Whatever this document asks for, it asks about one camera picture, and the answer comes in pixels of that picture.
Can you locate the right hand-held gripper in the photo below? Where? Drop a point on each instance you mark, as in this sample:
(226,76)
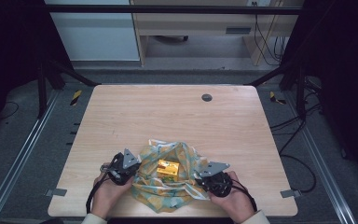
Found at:
(216,183)

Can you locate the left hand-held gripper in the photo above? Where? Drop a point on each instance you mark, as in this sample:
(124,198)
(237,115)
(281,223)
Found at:
(122,169)

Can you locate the teal fruit-print bag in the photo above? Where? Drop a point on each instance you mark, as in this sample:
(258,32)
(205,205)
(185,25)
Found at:
(186,155)

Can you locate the yellow box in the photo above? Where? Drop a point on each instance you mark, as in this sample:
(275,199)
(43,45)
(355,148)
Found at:
(167,169)

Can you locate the person's right hand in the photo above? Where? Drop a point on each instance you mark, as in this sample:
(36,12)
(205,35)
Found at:
(234,202)

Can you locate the person's left hand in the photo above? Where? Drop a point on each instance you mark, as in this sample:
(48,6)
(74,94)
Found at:
(107,194)

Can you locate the yellow clamp left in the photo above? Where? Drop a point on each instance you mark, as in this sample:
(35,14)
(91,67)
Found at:
(76,97)

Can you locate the yellow clamp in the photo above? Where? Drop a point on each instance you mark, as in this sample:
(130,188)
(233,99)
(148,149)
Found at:
(273,97)
(76,97)

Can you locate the grey round table grommet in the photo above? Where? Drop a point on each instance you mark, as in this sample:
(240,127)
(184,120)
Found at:
(206,97)

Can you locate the yellow clamp right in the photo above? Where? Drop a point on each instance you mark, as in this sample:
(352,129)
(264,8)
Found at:
(273,97)

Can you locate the black metal stand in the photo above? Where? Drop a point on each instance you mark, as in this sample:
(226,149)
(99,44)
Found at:
(300,93)
(42,93)

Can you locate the white cabinet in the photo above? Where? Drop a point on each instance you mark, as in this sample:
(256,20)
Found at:
(96,34)

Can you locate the black curtain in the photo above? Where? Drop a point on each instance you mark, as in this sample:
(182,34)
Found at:
(9,40)
(341,77)

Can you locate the grey table bracket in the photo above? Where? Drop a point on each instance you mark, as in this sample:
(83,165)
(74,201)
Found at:
(290,193)
(56,192)

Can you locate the aluminium floor rail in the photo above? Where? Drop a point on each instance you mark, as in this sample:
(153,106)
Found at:
(323,168)
(18,158)

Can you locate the black horizontal frame bar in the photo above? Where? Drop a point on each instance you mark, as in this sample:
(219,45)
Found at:
(167,9)

